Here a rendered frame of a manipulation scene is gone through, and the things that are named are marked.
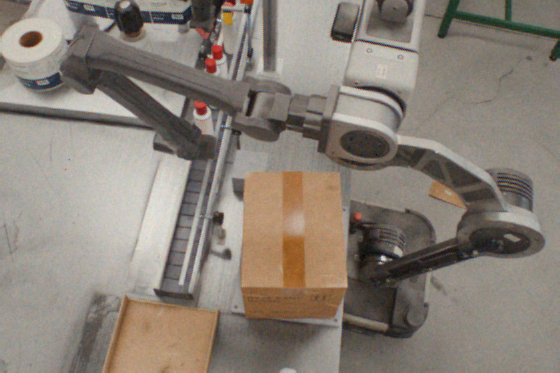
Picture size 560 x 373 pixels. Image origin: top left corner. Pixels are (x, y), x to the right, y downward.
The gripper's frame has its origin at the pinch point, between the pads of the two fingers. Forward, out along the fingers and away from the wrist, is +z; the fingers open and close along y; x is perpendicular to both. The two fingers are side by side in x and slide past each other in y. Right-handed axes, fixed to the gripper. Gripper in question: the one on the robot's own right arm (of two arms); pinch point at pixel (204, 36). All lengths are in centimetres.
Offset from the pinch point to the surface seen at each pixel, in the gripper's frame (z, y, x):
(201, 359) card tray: 19, 96, 18
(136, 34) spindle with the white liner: -6.0, 8.4, -19.5
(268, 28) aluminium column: -2.3, -4.5, 20.5
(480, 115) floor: 100, -64, 130
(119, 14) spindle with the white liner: -15.0, 9.6, -22.5
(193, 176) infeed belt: 13.9, 44.9, 4.9
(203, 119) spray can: -2.4, 35.0, 7.4
